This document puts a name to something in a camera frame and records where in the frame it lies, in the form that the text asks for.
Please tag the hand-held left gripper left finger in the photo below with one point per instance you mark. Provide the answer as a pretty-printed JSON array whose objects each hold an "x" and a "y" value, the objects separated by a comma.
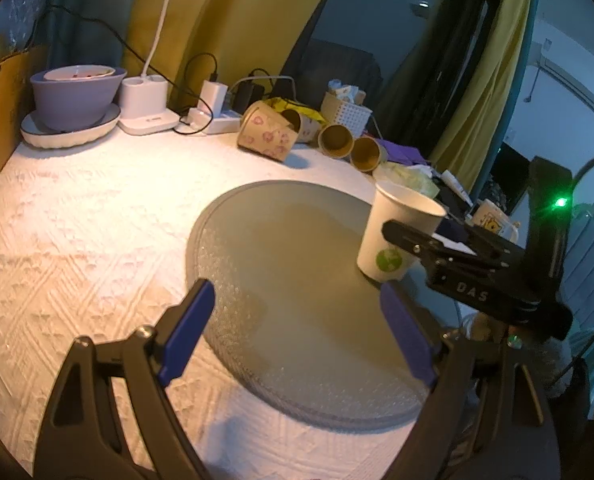
[{"x": 186, "y": 332}]

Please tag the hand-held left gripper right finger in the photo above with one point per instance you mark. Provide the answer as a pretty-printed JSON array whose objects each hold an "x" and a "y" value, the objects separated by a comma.
[{"x": 408, "y": 332}]

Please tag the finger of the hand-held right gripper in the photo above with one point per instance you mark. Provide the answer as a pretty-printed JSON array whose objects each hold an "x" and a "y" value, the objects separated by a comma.
[{"x": 417, "y": 242}]

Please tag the white paper cup green label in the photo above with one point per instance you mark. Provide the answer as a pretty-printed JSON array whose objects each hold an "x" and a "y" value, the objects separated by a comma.
[{"x": 402, "y": 207}]

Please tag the brown paper cup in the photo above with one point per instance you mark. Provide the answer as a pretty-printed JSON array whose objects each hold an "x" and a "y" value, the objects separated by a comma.
[
  {"x": 366, "y": 154},
  {"x": 336, "y": 141}
]

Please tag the patterned paper cup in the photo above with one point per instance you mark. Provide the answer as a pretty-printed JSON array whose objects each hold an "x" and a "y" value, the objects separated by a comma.
[{"x": 307, "y": 127}]

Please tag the pink heart paper cup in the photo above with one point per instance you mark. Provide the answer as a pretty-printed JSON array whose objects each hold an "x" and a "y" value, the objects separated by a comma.
[{"x": 267, "y": 132}]

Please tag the clear plastic bag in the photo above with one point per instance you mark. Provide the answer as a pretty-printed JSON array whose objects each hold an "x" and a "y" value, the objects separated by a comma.
[{"x": 412, "y": 177}]

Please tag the white tube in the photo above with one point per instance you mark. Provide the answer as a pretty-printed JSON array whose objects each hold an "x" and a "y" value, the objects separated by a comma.
[{"x": 454, "y": 185}]

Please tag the white mug yellow print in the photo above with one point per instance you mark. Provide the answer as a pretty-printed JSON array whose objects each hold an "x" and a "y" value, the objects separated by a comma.
[{"x": 492, "y": 220}]

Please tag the purple cloth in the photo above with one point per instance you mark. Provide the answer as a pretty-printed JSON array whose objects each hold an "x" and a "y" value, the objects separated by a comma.
[{"x": 402, "y": 152}]

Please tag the white radiator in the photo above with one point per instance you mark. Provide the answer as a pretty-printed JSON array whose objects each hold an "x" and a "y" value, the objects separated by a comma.
[{"x": 592, "y": 270}]

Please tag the grey round placemat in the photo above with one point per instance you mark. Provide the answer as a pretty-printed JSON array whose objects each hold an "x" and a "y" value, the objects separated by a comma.
[{"x": 287, "y": 270}]

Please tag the white textured tablecloth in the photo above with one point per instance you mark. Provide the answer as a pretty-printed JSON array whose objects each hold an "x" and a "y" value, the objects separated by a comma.
[{"x": 77, "y": 240}]

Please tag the white plastic basket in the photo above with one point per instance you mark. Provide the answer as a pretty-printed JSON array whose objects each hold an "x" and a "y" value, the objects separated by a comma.
[{"x": 347, "y": 112}]

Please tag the yellow packet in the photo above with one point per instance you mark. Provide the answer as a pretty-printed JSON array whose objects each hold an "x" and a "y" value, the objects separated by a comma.
[{"x": 297, "y": 105}]

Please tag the yellow curtain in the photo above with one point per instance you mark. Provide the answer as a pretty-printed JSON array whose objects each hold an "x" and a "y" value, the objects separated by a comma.
[{"x": 492, "y": 75}]

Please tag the white power strip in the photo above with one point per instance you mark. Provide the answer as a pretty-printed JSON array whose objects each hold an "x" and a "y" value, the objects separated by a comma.
[{"x": 222, "y": 122}]

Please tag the black power adapter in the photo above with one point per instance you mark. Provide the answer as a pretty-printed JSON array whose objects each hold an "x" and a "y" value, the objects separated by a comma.
[{"x": 250, "y": 95}]

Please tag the white air conditioner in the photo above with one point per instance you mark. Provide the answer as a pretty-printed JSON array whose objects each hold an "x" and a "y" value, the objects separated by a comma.
[{"x": 572, "y": 82}]

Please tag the white plate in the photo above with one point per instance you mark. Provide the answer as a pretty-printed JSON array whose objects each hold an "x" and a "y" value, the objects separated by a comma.
[{"x": 97, "y": 127}]

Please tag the white desk lamp base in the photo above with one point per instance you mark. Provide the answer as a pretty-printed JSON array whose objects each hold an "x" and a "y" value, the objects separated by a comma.
[{"x": 144, "y": 105}]

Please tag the white charger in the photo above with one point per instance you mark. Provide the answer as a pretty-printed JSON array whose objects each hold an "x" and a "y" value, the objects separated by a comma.
[{"x": 213, "y": 95}]

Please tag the purple bowl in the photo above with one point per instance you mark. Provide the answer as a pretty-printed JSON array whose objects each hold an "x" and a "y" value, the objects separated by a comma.
[{"x": 74, "y": 102}]

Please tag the small white bowl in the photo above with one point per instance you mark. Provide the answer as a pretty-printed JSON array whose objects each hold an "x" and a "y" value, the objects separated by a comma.
[{"x": 79, "y": 73}]

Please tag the cardboard box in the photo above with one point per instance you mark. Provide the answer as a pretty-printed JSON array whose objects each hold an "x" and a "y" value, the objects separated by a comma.
[{"x": 4, "y": 110}]

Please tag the teal curtain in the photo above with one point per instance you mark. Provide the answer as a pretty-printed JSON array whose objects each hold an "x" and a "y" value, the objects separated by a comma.
[{"x": 92, "y": 5}]

